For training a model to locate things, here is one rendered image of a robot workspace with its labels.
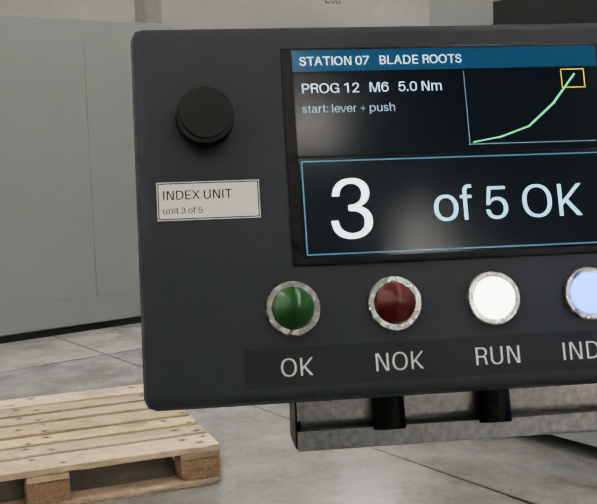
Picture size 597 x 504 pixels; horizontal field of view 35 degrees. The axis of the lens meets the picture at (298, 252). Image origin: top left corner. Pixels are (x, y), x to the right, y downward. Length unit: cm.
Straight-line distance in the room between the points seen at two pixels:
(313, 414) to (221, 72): 19
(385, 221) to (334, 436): 13
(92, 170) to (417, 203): 600
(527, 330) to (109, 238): 608
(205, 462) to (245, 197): 304
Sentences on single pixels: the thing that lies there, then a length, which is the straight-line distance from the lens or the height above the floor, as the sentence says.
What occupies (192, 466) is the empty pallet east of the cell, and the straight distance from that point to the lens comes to 347.
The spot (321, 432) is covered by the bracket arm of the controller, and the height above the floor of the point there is 104.
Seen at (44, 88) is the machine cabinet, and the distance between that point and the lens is 634.
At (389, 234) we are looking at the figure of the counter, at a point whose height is 115.
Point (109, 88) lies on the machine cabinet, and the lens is 653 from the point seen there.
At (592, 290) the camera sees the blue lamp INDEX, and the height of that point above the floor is 112.
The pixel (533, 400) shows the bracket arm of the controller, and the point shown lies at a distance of 56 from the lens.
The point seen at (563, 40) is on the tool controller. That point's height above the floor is 124.
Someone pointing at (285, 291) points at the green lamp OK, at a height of 113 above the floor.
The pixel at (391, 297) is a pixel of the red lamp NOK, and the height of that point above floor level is 112.
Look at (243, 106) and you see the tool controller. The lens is 48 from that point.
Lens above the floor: 119
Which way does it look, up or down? 6 degrees down
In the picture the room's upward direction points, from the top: 2 degrees counter-clockwise
